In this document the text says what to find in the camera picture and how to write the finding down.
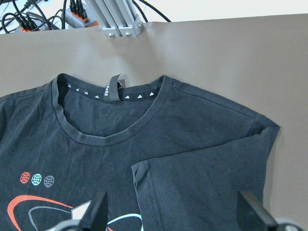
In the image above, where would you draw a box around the grey orange usb hub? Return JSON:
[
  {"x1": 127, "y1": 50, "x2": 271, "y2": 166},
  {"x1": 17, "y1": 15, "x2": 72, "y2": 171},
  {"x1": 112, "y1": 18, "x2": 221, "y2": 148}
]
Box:
[{"x1": 65, "y1": 8, "x2": 99, "y2": 28}]

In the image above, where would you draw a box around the aluminium frame post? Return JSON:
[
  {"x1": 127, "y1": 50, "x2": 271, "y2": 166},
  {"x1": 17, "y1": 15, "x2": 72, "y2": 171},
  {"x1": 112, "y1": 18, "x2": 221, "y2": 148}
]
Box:
[{"x1": 85, "y1": 0, "x2": 142, "y2": 38}]

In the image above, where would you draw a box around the black cable bundle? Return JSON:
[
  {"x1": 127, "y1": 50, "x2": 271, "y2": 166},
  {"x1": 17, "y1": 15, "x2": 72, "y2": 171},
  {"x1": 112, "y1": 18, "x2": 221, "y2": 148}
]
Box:
[{"x1": 0, "y1": 0, "x2": 70, "y2": 34}]

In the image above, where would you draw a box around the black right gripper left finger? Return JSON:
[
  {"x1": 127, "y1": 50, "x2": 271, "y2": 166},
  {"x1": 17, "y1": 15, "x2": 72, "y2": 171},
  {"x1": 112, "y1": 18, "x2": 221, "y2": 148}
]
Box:
[{"x1": 80, "y1": 192, "x2": 108, "y2": 231}]

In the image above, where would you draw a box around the black graphic t-shirt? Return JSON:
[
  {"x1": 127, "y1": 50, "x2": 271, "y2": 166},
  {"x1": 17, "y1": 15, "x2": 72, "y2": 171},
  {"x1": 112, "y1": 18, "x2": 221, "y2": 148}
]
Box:
[{"x1": 0, "y1": 74, "x2": 280, "y2": 231}]

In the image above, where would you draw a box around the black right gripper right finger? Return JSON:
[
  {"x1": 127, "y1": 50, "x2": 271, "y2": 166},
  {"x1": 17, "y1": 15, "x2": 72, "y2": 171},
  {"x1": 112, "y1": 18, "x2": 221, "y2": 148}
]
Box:
[{"x1": 237, "y1": 191, "x2": 281, "y2": 231}]

